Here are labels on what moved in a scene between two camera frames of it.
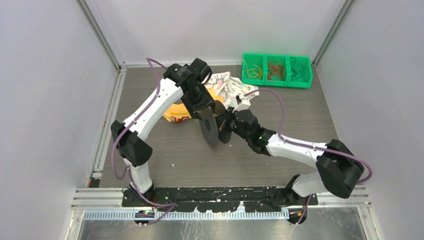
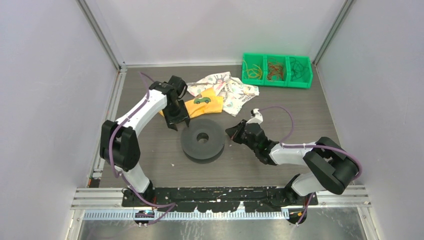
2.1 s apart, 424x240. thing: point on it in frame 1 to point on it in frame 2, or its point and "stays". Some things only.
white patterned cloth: (228, 87) stays
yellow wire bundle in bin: (255, 72) stays
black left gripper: (207, 101) to (183, 116)
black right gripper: (228, 115) to (234, 132)
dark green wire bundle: (296, 68) stays
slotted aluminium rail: (269, 215) stays
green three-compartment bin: (276, 70) stays
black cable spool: (210, 119) to (203, 141)
